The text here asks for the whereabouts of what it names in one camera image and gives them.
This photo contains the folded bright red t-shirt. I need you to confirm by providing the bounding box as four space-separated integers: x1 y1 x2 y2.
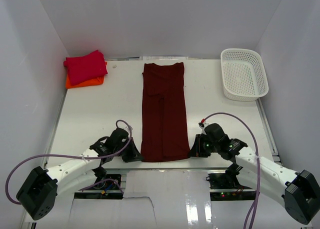
63 50 108 89

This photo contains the folded orange t-shirt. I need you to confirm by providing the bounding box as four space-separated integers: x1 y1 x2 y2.
65 62 108 89

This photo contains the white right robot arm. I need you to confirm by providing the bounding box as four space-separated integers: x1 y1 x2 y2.
189 122 320 225

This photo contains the dark red t-shirt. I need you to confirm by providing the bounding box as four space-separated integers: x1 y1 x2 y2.
140 62 190 163

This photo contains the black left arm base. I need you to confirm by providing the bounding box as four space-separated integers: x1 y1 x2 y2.
74 174 127 200

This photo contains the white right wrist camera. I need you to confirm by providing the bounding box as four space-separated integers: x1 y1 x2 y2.
198 118 209 135

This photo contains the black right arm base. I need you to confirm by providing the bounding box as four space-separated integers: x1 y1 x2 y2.
205 172 256 202

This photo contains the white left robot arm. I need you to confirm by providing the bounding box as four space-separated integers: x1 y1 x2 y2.
16 128 143 221

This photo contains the white perforated plastic basket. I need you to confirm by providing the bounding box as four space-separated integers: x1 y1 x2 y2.
220 48 269 102

